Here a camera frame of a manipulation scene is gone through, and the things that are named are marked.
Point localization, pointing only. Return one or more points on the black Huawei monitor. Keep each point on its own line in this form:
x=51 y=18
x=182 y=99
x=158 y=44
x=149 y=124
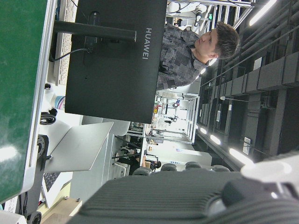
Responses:
x=113 y=81

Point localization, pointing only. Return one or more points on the ceiling strip light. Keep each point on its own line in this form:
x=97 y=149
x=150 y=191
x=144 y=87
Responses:
x=241 y=157
x=203 y=131
x=262 y=12
x=215 y=139

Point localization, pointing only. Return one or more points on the man in grey patterned shirt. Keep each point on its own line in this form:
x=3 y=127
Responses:
x=177 y=58

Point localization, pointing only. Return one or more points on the silver laptop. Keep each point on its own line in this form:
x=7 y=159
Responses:
x=82 y=144

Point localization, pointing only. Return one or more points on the paper cup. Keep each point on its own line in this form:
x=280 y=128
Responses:
x=59 y=102

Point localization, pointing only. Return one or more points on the white cabinet panel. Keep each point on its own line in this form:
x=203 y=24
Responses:
x=94 y=184

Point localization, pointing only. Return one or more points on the white keyboard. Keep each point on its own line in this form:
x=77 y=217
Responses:
x=62 y=70

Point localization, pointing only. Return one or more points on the black monitor stand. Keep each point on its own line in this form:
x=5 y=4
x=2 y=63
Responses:
x=94 y=30

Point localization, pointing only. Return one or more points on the black metal flange disc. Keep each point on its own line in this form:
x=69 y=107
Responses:
x=44 y=144

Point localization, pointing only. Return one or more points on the green sign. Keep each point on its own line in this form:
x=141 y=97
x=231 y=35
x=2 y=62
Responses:
x=210 y=16

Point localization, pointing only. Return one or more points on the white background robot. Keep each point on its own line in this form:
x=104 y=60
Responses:
x=199 y=9

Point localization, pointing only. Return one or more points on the green conveyor belt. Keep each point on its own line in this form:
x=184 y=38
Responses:
x=16 y=70

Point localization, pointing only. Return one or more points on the white paper label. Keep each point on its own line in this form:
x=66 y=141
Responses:
x=11 y=205

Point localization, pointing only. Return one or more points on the white rounded housing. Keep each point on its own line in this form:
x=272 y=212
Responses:
x=9 y=218

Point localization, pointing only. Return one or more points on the black ceiling duct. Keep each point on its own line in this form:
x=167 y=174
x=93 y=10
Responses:
x=269 y=77

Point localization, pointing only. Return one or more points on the aluminium frame cell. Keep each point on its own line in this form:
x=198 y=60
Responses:
x=234 y=5

